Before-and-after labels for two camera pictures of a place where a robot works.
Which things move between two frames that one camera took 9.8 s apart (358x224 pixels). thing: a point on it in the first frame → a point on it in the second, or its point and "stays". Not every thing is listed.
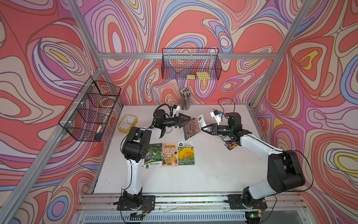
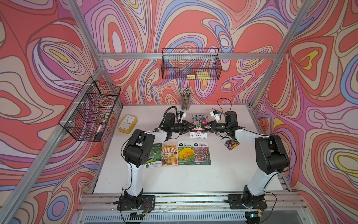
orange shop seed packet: [169, 154] stays
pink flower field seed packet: [194, 127] → [202, 153]
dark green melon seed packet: [154, 158] stays
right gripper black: [214, 129] stays
